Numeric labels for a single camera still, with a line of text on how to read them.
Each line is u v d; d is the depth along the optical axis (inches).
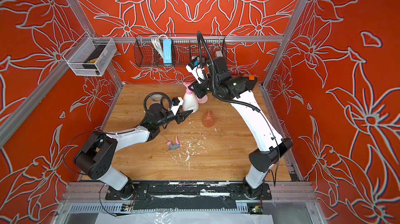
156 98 44.1
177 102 27.4
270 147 16.2
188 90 26.8
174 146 34.3
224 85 18.3
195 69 22.3
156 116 26.4
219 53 36.6
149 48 38.2
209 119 39.4
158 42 33.8
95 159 17.7
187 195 28.7
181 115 29.2
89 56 32.7
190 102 29.1
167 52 35.4
